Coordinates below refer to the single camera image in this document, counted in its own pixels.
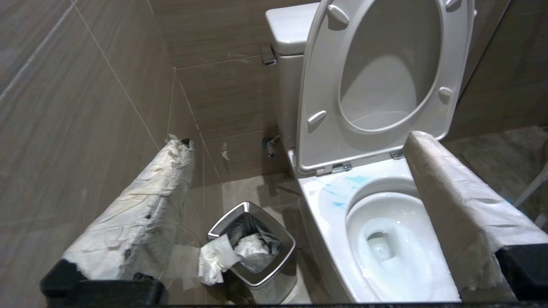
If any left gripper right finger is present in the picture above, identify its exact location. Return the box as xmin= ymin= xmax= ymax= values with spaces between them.
xmin=403 ymin=131 xmax=548 ymax=302

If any white toilet tank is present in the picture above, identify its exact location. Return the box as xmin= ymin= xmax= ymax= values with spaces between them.
xmin=265 ymin=2 xmax=322 ymax=149

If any metal water supply valve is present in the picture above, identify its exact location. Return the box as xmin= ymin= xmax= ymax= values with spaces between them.
xmin=262 ymin=135 xmax=281 ymax=158

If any chrome flush lever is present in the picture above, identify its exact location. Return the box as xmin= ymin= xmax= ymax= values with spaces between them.
xmin=260 ymin=44 xmax=277 ymax=66

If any white toilet bowl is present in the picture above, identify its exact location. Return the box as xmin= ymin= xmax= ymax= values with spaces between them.
xmin=287 ymin=149 xmax=462 ymax=303

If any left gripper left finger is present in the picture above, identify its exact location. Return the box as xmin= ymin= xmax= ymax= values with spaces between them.
xmin=40 ymin=134 xmax=196 ymax=306

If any white toilet lid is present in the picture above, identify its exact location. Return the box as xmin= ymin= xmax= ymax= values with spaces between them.
xmin=340 ymin=0 xmax=442 ymax=131

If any crumpled white paper towel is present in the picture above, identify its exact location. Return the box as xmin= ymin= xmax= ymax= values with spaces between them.
xmin=198 ymin=234 xmax=240 ymax=286

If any white toilet seat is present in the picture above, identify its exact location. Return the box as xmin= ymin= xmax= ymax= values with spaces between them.
xmin=295 ymin=0 xmax=476 ymax=175

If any silver trash bin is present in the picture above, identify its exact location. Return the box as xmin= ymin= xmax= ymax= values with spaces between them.
xmin=207 ymin=201 xmax=298 ymax=304

